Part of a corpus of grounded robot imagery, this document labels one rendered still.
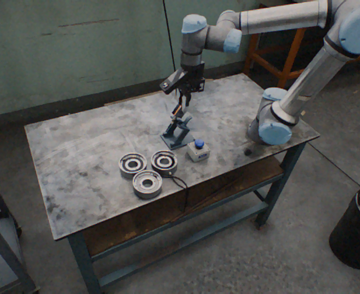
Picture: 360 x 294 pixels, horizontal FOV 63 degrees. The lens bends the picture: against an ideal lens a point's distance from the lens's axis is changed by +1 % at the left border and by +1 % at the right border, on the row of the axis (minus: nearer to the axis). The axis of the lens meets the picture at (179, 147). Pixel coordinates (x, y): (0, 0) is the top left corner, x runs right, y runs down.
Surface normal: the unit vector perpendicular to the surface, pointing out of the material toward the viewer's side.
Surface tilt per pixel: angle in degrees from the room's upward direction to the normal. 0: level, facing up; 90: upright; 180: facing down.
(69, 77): 90
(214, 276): 0
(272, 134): 97
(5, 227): 0
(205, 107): 0
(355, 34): 83
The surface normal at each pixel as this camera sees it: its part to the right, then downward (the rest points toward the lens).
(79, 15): 0.47, 0.64
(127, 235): 0.07, -0.72
